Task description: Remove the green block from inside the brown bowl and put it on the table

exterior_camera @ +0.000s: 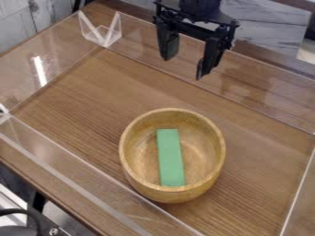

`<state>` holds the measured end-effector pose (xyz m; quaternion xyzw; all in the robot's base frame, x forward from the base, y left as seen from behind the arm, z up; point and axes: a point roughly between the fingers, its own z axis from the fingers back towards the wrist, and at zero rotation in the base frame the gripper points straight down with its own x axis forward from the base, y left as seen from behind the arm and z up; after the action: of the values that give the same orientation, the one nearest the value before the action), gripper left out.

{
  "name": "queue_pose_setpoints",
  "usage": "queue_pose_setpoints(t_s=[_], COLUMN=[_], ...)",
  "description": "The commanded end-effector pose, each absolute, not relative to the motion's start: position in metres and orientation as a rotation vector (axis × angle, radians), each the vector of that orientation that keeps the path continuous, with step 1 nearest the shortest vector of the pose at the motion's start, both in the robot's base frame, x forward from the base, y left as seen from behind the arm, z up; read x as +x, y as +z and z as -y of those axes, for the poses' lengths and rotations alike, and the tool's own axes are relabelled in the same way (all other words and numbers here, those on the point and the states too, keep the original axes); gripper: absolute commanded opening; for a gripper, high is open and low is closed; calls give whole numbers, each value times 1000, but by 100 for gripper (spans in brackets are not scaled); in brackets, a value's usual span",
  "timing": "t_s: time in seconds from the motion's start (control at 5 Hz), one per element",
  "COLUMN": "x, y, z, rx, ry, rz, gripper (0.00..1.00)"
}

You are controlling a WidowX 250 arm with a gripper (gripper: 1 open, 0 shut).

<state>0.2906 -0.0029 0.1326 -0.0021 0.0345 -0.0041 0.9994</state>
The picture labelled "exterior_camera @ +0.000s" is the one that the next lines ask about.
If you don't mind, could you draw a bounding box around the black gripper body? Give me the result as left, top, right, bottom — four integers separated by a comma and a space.
153, 0, 240, 50

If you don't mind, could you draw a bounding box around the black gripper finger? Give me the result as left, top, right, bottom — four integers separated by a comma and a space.
155, 18, 180, 61
196, 38, 221, 80

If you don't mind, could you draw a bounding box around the green rectangular block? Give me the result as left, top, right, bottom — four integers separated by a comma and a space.
156, 129, 185, 187

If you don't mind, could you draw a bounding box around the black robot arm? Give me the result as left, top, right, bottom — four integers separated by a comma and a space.
152, 0, 240, 80

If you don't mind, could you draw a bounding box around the brown wooden bowl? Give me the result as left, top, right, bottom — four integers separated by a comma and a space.
117, 108, 227, 204

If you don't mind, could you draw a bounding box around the black table leg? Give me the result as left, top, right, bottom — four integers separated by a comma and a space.
28, 191, 47, 213

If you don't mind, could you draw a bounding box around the clear acrylic corner bracket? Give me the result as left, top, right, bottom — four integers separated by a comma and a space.
77, 11, 121, 48

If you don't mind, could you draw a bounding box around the black cable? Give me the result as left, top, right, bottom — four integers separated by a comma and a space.
0, 208, 44, 236

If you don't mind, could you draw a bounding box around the black metal base plate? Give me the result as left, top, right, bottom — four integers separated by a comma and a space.
27, 212, 71, 236

